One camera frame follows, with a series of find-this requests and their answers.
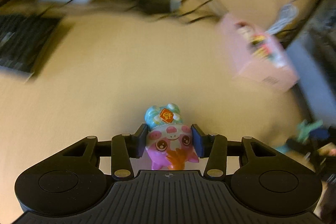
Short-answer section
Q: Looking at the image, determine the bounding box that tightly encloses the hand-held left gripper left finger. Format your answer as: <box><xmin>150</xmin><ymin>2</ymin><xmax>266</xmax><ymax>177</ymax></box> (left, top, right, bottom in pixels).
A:
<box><xmin>64</xmin><ymin>124</ymin><xmax>150</xmax><ymax>179</ymax></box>

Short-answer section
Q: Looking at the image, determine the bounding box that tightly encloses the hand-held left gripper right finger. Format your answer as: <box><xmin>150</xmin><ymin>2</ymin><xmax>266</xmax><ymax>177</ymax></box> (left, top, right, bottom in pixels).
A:
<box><xmin>192</xmin><ymin>124</ymin><xmax>275</xmax><ymax>179</ymax></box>

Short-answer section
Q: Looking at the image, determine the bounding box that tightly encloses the pink cat toy figure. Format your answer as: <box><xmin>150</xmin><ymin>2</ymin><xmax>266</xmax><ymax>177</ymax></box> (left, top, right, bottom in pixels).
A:
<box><xmin>144</xmin><ymin>103</ymin><xmax>200</xmax><ymax>171</ymax></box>

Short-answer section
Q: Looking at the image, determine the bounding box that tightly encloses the pink cardboard box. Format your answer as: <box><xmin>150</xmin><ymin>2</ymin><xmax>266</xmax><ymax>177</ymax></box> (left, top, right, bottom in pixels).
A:
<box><xmin>217</xmin><ymin>14</ymin><xmax>300</xmax><ymax>94</ymax></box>

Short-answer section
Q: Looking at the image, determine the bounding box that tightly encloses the black keyboard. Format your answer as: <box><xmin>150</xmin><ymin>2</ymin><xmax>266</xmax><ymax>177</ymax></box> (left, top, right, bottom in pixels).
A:
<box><xmin>0</xmin><ymin>14</ymin><xmax>61</xmax><ymax>83</ymax></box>

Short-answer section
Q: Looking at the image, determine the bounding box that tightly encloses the white coiled cable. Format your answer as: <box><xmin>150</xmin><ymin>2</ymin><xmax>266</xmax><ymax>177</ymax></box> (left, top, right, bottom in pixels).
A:
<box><xmin>265</xmin><ymin>2</ymin><xmax>300</xmax><ymax>36</ymax></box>

